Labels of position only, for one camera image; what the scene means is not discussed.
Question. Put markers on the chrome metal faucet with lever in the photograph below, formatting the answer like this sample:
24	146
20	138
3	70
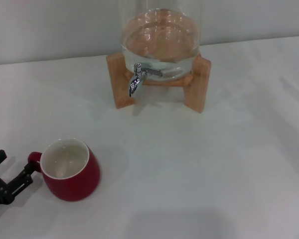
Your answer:
135	82

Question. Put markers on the clear glass water dispenser jar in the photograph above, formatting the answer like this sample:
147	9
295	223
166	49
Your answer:
162	37

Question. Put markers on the wooden dispenser stand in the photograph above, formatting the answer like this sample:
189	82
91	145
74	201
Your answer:
200	87

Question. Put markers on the red ceramic cup white inside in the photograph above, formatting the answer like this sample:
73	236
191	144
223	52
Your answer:
74	183

